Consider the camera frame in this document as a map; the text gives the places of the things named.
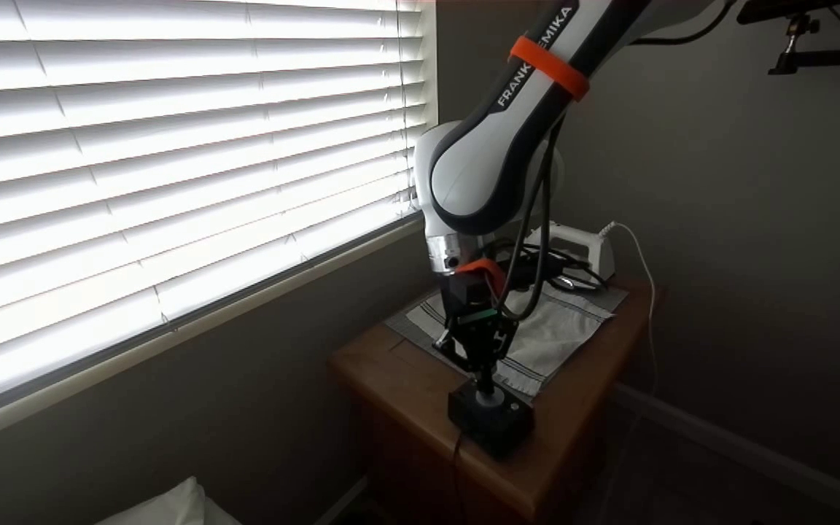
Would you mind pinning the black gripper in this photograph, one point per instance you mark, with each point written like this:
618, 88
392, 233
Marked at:
474, 338

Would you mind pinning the black alarm clock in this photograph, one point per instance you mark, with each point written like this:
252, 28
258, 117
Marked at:
507, 425

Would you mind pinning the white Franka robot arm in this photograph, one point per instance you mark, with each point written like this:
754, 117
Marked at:
480, 177

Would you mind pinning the wooden nightstand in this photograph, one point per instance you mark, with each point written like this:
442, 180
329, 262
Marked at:
410, 381

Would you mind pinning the white striped towel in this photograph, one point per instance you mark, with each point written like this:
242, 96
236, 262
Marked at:
567, 332

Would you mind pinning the grey checked mat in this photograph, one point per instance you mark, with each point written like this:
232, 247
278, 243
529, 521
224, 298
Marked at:
404, 329

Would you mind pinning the white clothes iron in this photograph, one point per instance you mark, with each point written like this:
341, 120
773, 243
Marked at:
583, 249

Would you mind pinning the window sill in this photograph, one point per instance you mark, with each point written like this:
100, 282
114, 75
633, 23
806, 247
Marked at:
197, 338

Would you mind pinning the white bag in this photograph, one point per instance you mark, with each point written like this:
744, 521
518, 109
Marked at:
175, 507

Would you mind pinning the white window blinds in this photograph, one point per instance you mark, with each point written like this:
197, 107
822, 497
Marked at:
197, 148

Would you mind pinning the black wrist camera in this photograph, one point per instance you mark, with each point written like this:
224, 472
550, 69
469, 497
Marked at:
468, 294

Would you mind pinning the wall baseboard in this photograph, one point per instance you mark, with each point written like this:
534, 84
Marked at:
730, 441

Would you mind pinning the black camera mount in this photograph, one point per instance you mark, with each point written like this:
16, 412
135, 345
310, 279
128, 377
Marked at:
808, 61

